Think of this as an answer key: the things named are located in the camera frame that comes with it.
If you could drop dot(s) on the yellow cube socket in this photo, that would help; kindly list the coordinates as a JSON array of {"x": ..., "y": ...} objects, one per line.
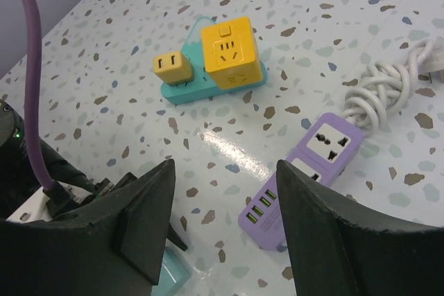
[{"x": 231, "y": 55}]

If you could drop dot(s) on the yellow small plug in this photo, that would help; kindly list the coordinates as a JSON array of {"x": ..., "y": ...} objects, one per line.
[{"x": 173, "y": 68}]

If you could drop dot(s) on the teal small plug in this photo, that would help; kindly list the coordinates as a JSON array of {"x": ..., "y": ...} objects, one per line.
[{"x": 173, "y": 275}]

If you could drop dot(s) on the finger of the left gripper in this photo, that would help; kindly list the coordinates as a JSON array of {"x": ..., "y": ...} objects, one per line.
[{"x": 175, "y": 238}]

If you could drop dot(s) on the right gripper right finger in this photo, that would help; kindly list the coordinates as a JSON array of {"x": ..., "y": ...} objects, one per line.
[{"x": 340, "y": 247}]

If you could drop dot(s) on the teal triangular socket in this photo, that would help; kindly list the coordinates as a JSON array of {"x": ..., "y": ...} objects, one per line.
[{"x": 202, "y": 86}]

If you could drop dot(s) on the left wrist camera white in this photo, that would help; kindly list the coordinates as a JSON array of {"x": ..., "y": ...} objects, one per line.
[{"x": 35, "y": 208}]

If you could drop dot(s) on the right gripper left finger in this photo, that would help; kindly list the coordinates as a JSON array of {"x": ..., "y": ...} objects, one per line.
[{"x": 111, "y": 246}]

